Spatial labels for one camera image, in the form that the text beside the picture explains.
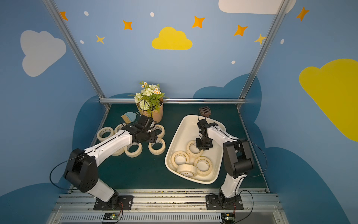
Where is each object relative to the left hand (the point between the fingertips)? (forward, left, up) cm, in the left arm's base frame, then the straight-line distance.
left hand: (152, 134), depth 89 cm
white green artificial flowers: (+18, +2, +16) cm, 24 cm away
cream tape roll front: (-22, -22, -1) cm, 31 cm away
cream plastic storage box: (+12, -20, -11) cm, 26 cm away
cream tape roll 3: (-9, +12, -10) cm, 18 cm away
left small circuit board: (-43, +17, -13) cm, 48 cm away
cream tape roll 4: (-7, -4, -9) cm, 12 cm away
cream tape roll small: (-9, -25, -7) cm, 28 cm away
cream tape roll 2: (+12, +29, -10) cm, 33 cm away
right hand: (-3, -33, -9) cm, 35 cm away
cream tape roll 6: (-21, -31, -8) cm, 38 cm away
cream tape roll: (+9, +39, -9) cm, 41 cm away
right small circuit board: (-42, -45, -14) cm, 63 cm away
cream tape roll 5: (-8, -17, -9) cm, 20 cm away
